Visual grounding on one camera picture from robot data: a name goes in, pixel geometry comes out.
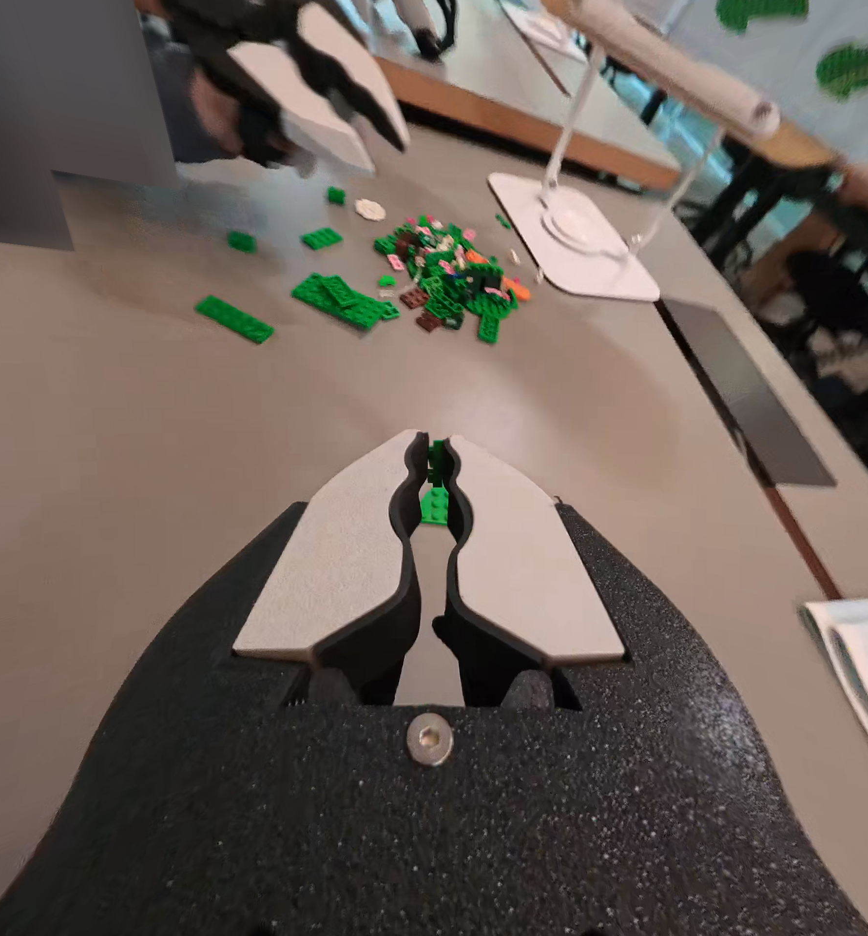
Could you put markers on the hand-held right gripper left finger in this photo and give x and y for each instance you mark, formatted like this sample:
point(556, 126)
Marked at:
point(331, 570)

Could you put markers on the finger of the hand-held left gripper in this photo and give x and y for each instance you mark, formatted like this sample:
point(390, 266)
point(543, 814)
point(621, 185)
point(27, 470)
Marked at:
point(302, 102)
point(364, 66)

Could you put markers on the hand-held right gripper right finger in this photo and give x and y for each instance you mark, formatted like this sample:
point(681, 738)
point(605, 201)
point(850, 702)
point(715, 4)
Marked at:
point(529, 578)

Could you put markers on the green half-round lego plate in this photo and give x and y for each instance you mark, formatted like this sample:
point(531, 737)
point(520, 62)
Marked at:
point(435, 508)

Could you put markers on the pile of small lego pieces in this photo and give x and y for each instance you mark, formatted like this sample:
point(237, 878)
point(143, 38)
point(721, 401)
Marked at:
point(448, 285)

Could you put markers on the white round lego plate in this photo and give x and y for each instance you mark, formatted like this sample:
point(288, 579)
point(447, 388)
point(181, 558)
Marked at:
point(370, 210)

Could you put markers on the short green lego plate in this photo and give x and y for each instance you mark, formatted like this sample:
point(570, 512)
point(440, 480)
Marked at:
point(322, 238)
point(340, 291)

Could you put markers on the large green lego plate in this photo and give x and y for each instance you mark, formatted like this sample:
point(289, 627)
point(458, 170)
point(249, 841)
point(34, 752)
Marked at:
point(339, 311)

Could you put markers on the long green lego plate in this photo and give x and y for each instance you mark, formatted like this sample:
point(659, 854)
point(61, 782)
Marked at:
point(233, 319)

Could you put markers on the orange lego brick separator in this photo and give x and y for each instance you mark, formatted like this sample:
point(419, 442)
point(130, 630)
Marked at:
point(518, 289)

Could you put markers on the person's left hand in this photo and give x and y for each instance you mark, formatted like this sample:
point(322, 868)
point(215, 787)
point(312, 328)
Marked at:
point(214, 117)

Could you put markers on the wood-edged background table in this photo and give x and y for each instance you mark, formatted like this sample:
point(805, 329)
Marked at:
point(551, 142)

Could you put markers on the white desk lamp clear stand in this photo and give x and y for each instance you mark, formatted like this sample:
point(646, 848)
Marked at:
point(594, 256)

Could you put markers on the black office chair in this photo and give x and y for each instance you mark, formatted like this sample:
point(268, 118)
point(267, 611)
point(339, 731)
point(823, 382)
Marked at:
point(843, 307)

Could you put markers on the green wall decal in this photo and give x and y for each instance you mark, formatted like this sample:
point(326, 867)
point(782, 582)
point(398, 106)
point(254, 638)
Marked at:
point(850, 69)
point(755, 11)

